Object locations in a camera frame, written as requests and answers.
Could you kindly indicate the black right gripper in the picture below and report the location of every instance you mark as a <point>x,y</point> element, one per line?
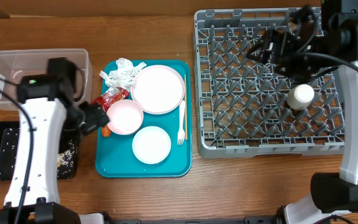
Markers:
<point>280,43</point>

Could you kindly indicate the large white plate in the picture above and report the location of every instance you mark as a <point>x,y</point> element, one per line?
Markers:
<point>158,89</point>

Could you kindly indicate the grey dishwasher rack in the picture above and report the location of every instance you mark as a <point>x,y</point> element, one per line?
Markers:
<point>241,104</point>

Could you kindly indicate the teal plastic tray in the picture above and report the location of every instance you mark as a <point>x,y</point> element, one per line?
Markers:
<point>114,155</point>

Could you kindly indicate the rice and peanut scraps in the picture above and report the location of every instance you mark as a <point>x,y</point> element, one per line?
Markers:
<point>66,159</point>

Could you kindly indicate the clear plastic bin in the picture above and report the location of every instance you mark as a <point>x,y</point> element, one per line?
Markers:
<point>11,65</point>

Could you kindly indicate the crumpled white paper napkin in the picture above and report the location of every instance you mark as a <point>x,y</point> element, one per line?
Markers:
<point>123,76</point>

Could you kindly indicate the light green bowl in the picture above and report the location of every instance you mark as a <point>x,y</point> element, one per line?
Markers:
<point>151,145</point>

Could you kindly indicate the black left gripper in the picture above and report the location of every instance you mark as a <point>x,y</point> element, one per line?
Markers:
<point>96,117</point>

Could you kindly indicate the white plastic fork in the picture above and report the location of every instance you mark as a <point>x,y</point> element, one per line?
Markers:
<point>181,131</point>

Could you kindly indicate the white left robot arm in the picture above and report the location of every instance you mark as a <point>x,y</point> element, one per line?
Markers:
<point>47,106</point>

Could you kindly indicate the white plastic cup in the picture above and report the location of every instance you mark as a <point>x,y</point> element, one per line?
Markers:
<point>300,97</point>

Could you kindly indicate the red snack wrapper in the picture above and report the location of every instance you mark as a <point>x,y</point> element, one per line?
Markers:
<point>111,96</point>

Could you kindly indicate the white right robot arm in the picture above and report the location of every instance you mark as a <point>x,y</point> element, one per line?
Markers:
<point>312,49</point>

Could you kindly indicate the pink bowl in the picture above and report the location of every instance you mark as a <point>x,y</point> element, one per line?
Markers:
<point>125,117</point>

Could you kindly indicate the wooden chopstick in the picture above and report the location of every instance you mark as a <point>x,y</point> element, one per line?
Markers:
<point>185,120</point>

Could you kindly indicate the black food waste tray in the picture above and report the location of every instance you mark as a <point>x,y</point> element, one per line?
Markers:
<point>9,136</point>

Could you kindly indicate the orange carrot piece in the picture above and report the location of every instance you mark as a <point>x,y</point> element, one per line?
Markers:
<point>105,131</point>

